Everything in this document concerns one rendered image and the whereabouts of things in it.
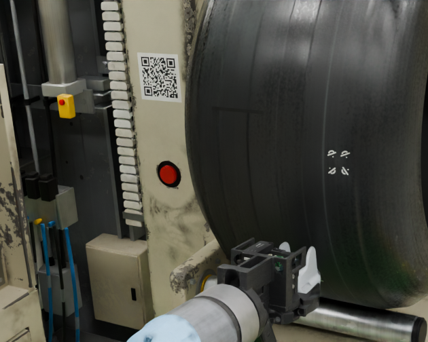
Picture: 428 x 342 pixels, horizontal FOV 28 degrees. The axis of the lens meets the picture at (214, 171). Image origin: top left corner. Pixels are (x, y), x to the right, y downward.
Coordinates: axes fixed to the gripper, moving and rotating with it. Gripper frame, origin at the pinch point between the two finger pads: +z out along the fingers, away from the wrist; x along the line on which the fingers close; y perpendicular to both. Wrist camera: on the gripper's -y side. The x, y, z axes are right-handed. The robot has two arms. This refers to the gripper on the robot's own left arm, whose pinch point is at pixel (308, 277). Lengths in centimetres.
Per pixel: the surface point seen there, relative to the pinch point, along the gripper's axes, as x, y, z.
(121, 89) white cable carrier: 40.8, 19.6, 16.3
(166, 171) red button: 32.4, 6.9, 16.4
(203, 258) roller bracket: 23.9, -5.5, 13.4
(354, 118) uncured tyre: -7.2, 21.6, -4.4
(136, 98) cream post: 37.4, 18.4, 15.4
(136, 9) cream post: 35.5, 32.5, 13.5
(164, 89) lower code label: 31.8, 20.2, 15.1
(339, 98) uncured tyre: -5.4, 23.8, -4.6
